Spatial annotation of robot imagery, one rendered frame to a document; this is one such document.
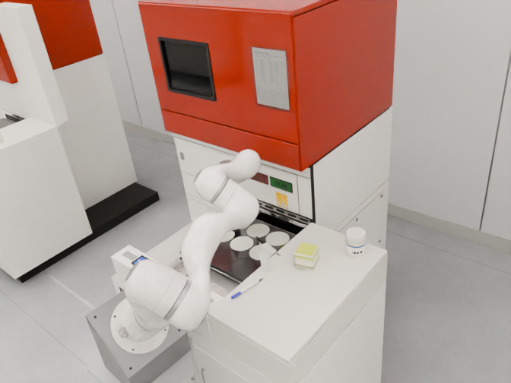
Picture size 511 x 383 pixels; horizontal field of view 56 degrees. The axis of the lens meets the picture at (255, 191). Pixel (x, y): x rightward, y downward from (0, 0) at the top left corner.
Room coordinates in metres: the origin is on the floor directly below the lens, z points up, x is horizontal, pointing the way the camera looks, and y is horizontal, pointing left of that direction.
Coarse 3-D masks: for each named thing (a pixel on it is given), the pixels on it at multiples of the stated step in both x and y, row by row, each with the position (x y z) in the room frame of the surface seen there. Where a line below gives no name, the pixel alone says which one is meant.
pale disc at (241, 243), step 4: (240, 236) 1.68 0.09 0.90; (244, 236) 1.68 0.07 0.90; (232, 240) 1.66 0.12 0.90; (236, 240) 1.66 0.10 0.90; (240, 240) 1.66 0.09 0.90; (244, 240) 1.65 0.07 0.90; (248, 240) 1.65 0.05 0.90; (252, 240) 1.65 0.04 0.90; (232, 244) 1.64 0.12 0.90; (236, 244) 1.63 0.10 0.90; (240, 244) 1.63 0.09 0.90; (244, 244) 1.63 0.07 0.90; (248, 244) 1.63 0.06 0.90; (252, 244) 1.62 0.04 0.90; (236, 248) 1.60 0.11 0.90; (240, 248) 1.60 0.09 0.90; (244, 248) 1.60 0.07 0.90; (248, 248) 1.59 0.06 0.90
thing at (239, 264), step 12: (276, 228) 1.71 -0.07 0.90; (264, 240) 1.64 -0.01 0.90; (216, 252) 1.59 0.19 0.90; (228, 252) 1.59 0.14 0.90; (240, 252) 1.57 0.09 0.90; (216, 264) 1.52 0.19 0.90; (228, 264) 1.51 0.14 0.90; (240, 264) 1.50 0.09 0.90; (252, 264) 1.49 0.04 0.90; (240, 276) 1.43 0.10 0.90
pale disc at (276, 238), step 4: (276, 232) 1.69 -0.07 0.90; (280, 232) 1.68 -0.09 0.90; (268, 236) 1.66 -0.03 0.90; (272, 236) 1.66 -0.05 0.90; (276, 236) 1.65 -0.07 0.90; (280, 236) 1.65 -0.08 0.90; (284, 236) 1.65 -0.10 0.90; (288, 236) 1.64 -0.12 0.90; (268, 240) 1.63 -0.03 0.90; (272, 240) 1.63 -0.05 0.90; (276, 240) 1.63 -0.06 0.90; (280, 240) 1.63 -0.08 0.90; (284, 240) 1.62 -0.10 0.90; (288, 240) 1.62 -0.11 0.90; (272, 244) 1.61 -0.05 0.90; (276, 244) 1.60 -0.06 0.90; (280, 244) 1.60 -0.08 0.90
